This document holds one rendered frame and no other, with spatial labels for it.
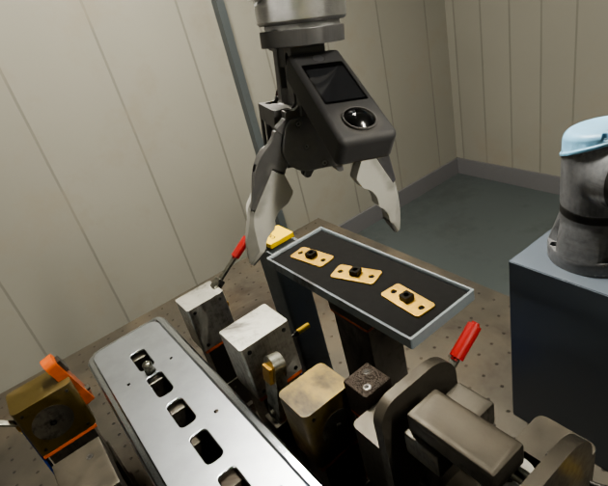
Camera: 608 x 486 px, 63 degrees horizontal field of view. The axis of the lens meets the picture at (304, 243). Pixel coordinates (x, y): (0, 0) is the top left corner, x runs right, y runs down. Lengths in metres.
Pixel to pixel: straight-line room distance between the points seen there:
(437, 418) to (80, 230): 2.14
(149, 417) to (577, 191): 0.81
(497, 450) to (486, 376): 0.74
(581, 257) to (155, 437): 0.76
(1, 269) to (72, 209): 0.39
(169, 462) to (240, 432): 0.12
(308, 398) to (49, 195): 1.88
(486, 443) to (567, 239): 0.45
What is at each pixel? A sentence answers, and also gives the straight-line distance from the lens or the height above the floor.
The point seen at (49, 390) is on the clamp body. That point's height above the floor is 1.06.
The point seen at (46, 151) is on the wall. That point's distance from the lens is 2.42.
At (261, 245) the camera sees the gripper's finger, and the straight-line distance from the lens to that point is 0.45.
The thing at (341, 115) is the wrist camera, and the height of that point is 1.53.
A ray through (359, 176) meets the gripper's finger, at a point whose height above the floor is 1.45.
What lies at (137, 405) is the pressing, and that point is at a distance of 1.01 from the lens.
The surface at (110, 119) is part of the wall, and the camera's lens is 2.46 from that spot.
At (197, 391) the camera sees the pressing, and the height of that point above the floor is 1.00.
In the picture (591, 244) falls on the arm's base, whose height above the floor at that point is 1.15.
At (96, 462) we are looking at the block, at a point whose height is 1.03.
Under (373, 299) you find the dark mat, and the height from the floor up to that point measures 1.16.
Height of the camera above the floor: 1.63
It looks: 29 degrees down
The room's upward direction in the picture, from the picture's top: 15 degrees counter-clockwise
